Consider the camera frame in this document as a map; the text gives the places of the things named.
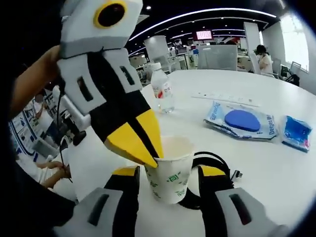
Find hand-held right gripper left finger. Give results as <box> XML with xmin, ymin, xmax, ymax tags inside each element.
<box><xmin>53</xmin><ymin>165</ymin><xmax>141</xmax><ymax>237</ymax></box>

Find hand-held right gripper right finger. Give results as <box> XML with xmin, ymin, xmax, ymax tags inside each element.
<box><xmin>198</xmin><ymin>165</ymin><xmax>284</xmax><ymax>237</ymax></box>

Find clear water bottle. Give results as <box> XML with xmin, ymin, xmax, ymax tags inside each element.
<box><xmin>150</xmin><ymin>62</ymin><xmax>175</xmax><ymax>114</ymax></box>

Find white paper cup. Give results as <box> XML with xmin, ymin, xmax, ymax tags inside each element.
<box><xmin>144</xmin><ymin>136</ymin><xmax>196</xmax><ymax>205</ymax></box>

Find wet wipes pack blue lid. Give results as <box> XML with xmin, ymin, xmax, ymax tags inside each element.
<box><xmin>203</xmin><ymin>100</ymin><xmax>279</xmax><ymax>141</ymax></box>

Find blue tissue pack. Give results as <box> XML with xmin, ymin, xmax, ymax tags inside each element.
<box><xmin>281</xmin><ymin>115</ymin><xmax>313</xmax><ymax>153</ymax></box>

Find person's left hand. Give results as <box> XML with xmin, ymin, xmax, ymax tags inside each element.
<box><xmin>37</xmin><ymin>45</ymin><xmax>62</xmax><ymax>83</ymax></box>

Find white table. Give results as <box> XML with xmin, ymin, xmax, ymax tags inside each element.
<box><xmin>66</xmin><ymin>69</ymin><xmax>316</xmax><ymax>237</ymax></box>

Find person's dark clothing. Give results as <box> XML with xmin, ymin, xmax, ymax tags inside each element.
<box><xmin>14</xmin><ymin>160</ymin><xmax>76</xmax><ymax>237</ymax></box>

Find white mesh office chair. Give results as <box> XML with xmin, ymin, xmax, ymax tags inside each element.
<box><xmin>197</xmin><ymin>44</ymin><xmax>238</xmax><ymax>71</ymax></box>

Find curved ceiling light strip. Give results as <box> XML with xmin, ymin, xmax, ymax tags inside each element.
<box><xmin>128</xmin><ymin>8</ymin><xmax>277</xmax><ymax>41</ymax></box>

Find white table power strip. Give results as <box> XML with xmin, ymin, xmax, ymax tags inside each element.
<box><xmin>191</xmin><ymin>91</ymin><xmax>261</xmax><ymax>107</ymax></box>

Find bright window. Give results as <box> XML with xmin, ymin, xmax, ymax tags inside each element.
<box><xmin>281</xmin><ymin>14</ymin><xmax>309</xmax><ymax>74</ymax></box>

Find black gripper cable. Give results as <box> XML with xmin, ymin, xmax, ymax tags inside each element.
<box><xmin>57</xmin><ymin>82</ymin><xmax>73</xmax><ymax>184</ymax></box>

